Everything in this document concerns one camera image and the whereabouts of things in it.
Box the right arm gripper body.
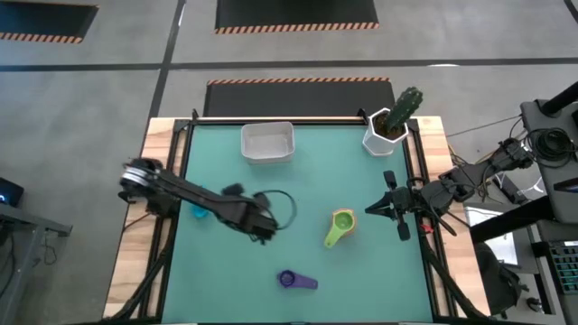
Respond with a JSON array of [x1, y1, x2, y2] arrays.
[[390, 186, 426, 216]]

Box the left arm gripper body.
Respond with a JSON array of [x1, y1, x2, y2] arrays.
[[228, 201, 279, 243]]

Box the teal measuring cup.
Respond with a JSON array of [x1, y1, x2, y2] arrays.
[[189, 202, 211, 220]]

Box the green measuring cup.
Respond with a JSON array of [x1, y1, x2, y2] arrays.
[[322, 210, 355, 249]]

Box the purple measuring cup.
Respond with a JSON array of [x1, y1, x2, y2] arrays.
[[277, 269, 319, 291]]

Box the white plastic basket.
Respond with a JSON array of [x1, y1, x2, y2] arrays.
[[239, 120, 296, 165]]

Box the white hexagonal plant pot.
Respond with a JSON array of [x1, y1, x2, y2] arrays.
[[361, 107, 410, 158]]

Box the green cactus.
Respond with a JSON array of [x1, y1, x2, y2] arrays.
[[382, 86, 424, 133]]

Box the white paper sheets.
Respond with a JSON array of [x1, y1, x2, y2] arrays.
[[462, 205, 519, 267]]

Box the black metal beam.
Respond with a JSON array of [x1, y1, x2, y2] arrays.
[[469, 193, 557, 245]]

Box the black bag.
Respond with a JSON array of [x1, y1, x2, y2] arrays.
[[473, 241, 528, 317]]

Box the black hazard-striped floor mat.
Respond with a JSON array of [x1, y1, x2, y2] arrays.
[[202, 77, 396, 118], [0, 0, 99, 45], [213, 0, 380, 35]]

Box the grey side table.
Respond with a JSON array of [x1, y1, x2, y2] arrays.
[[518, 98, 578, 225]]

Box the black keyboard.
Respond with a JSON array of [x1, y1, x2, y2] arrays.
[[545, 241, 578, 295]]

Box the grey metal stand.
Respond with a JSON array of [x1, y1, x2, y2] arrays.
[[0, 202, 73, 325]]

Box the black electronics box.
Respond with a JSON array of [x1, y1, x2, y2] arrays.
[[0, 177, 24, 208]]

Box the black looped cable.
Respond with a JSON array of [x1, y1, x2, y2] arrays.
[[259, 189, 299, 231]]

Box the coiled black cable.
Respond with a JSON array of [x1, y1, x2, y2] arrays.
[[526, 128, 577, 163]]

